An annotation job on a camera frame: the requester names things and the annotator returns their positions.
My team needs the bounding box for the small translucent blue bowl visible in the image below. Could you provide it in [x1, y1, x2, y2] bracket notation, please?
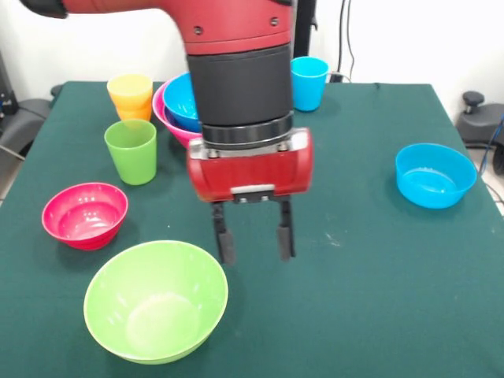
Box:
[395, 143, 478, 209]

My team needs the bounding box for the yellow cup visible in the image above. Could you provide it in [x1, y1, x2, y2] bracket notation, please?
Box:
[106, 73, 154, 109]

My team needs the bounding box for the grey pedestal foot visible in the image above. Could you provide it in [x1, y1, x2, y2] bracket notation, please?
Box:
[0, 84, 64, 158]
[456, 91, 504, 147]

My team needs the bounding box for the large blue bowl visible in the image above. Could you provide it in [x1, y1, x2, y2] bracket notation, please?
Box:
[162, 72, 202, 134]

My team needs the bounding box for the black hanging cable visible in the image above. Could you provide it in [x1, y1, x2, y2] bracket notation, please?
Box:
[329, 0, 357, 83]

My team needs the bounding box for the orange cup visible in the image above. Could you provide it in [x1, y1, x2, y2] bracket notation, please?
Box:
[112, 100, 154, 122]

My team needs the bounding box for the blue cable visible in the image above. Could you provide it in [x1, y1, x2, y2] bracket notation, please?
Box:
[478, 113, 504, 176]

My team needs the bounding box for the small pink bowl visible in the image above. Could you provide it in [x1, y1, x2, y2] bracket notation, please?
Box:
[41, 182, 129, 251]

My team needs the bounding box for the green cup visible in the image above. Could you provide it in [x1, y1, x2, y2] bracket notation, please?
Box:
[103, 119, 158, 186]

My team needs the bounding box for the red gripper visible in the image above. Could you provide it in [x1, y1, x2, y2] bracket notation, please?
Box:
[186, 127, 316, 265]

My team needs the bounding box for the green bowl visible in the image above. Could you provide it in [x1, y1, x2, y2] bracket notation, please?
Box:
[83, 239, 229, 365]

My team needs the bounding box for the dark green tablecloth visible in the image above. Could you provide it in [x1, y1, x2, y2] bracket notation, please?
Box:
[0, 80, 504, 378]

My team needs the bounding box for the large pink bowl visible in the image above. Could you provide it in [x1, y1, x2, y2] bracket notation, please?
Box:
[151, 77, 204, 150]

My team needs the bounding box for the blue cup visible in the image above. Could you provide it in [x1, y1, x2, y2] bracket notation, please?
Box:
[290, 56, 330, 112]

